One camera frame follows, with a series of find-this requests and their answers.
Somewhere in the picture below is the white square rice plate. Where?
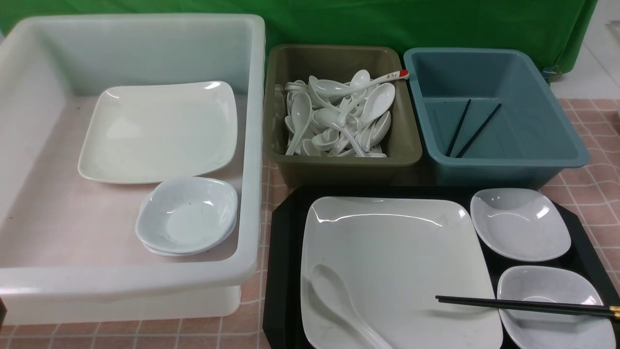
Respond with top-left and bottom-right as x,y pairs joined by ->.
300,197 -> 504,349

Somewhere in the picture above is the white small dish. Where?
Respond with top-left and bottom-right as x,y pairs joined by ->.
496,266 -> 617,349
470,188 -> 572,262

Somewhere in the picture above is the black chopstick gold tip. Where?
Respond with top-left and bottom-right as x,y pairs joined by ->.
438,299 -> 620,320
435,295 -> 620,314

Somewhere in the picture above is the white square plate in tub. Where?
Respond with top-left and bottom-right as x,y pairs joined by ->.
77,81 -> 238,185

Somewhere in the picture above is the black serving tray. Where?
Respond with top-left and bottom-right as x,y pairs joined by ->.
262,185 -> 619,349

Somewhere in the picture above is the olive green plastic bin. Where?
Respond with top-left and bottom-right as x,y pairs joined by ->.
263,45 -> 423,188

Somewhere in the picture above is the white small bowl top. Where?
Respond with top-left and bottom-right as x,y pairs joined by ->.
135,177 -> 239,253

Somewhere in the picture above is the white small bowl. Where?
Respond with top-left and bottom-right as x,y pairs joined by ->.
142,228 -> 235,257
135,177 -> 239,253

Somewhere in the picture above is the black chopstick in bin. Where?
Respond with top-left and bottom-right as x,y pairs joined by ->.
456,103 -> 502,158
446,99 -> 472,157

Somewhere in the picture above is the white small bowl bottom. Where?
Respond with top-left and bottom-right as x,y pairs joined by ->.
142,228 -> 235,257

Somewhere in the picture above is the teal plastic bin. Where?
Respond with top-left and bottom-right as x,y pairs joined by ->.
403,47 -> 589,190

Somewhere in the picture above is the large white plastic tub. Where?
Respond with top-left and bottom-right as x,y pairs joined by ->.
1,14 -> 265,325

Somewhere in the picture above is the pink checkered tablecloth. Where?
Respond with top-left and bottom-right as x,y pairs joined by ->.
1,99 -> 619,349

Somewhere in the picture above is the green cloth backdrop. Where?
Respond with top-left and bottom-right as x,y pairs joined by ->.
1,0 -> 597,73

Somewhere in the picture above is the white spoon red handle tip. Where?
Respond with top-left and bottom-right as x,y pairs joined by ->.
309,69 -> 409,97

